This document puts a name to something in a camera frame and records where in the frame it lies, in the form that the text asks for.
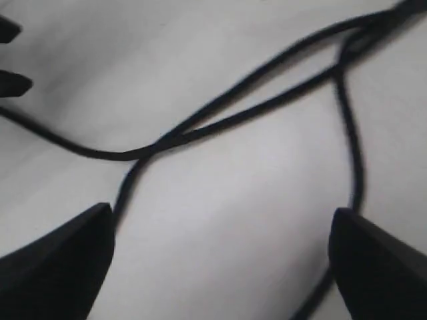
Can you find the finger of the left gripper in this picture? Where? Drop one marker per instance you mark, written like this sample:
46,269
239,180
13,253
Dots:
9,30
13,84

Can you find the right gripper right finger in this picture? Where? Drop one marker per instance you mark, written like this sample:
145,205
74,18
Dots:
378,276

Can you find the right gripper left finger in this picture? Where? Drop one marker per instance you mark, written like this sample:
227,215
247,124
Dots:
59,275

